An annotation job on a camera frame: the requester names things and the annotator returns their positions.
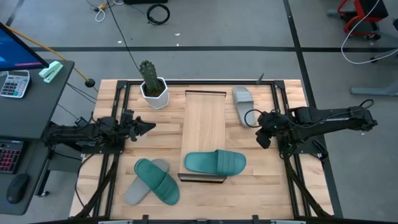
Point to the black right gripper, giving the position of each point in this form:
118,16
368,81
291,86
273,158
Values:
276,124

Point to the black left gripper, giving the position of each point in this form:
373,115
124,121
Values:
130,124

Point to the grey rubber slide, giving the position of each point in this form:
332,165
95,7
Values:
135,194
243,102

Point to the teal rubber slide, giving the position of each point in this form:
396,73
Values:
211,162
158,183

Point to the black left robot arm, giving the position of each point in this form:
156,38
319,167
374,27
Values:
81,132

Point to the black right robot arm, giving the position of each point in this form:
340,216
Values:
335,118

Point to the white hexagonal planter pot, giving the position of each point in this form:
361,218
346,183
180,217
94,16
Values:
158,101

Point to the green cactus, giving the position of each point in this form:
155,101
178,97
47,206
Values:
149,76

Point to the black ball stand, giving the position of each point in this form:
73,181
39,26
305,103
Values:
90,82

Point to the mint green stapler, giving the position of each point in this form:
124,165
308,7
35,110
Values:
51,71

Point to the grey table base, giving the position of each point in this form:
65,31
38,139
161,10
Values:
373,91

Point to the black desk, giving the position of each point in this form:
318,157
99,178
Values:
21,124

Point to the grey desk calculator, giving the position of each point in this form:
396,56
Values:
14,85

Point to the black backlit keyboard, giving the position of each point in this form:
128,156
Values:
11,155

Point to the black computer mouse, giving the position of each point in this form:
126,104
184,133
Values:
17,188

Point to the computer monitor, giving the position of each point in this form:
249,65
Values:
15,53

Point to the wooden shelf with black frame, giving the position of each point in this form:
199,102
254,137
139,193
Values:
203,124

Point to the black aluminium table frame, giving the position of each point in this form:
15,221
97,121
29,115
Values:
199,82

